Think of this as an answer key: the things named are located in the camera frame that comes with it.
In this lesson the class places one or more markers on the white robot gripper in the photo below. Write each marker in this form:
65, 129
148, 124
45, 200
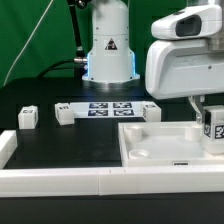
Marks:
184, 68

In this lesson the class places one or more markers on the white square table top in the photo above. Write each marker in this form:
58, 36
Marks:
151, 144

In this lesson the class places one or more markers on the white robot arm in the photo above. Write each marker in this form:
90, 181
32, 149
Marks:
111, 63

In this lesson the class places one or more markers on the white tag sheet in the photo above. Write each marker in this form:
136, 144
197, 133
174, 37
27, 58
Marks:
108, 109

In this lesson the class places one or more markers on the white U-shaped fence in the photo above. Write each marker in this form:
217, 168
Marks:
102, 181

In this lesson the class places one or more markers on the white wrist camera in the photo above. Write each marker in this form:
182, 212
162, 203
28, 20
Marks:
190, 22

